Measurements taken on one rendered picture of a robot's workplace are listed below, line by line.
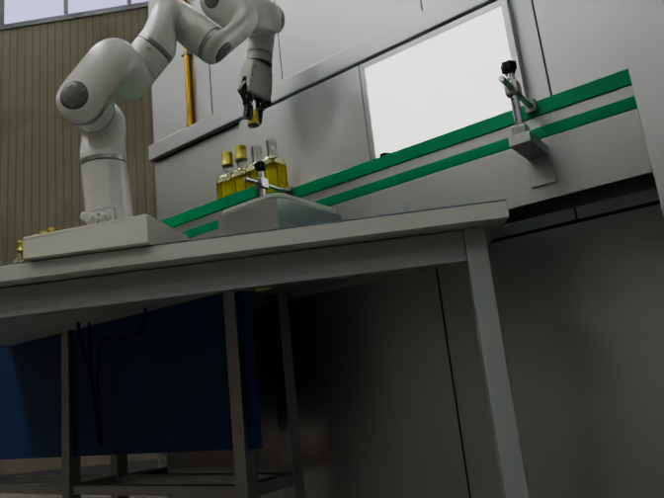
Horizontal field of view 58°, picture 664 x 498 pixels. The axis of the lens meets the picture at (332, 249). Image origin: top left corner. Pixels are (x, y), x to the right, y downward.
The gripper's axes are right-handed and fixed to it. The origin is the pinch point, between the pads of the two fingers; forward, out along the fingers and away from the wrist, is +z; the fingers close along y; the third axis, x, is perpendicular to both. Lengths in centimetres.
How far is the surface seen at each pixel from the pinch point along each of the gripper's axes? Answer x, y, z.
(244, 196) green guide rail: 14.3, 14.0, 27.0
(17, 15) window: -430, -127, -171
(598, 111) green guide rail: 96, 6, 10
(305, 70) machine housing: 7.6, -12.4, -16.9
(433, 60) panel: 51, -11, -13
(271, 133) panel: -2.9, -11.9, 2.1
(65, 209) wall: -347, -149, 2
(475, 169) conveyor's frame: 73, 8, 21
